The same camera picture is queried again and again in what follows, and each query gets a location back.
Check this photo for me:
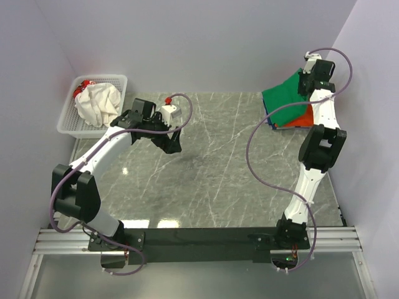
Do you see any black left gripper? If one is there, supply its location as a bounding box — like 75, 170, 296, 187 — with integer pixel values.
143, 112, 182, 154

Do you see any green t shirt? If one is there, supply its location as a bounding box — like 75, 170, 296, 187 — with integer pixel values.
262, 69, 307, 127

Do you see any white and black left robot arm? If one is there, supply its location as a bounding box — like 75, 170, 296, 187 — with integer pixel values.
49, 97, 181, 250

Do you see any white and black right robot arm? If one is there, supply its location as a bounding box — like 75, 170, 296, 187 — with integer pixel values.
273, 55, 347, 249

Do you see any folded orange t shirt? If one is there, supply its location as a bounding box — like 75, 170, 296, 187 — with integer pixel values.
283, 105, 314, 128

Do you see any folded blue t shirt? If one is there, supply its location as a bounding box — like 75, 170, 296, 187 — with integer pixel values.
262, 98, 277, 131

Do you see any white crumpled t shirt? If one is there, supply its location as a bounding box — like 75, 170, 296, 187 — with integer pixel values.
74, 83, 121, 128

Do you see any white plastic laundry basket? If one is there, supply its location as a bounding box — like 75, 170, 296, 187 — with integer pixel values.
57, 74, 128, 139

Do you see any red garment in basket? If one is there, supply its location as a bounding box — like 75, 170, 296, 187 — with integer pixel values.
72, 80, 95, 98

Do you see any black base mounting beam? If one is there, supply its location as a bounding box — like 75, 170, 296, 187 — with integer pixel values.
87, 227, 312, 266

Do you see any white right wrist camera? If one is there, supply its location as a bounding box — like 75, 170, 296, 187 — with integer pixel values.
302, 51, 322, 74

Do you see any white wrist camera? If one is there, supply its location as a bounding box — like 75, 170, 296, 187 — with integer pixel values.
159, 97, 181, 126
302, 51, 322, 74

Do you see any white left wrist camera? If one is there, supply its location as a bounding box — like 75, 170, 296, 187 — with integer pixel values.
159, 97, 181, 126

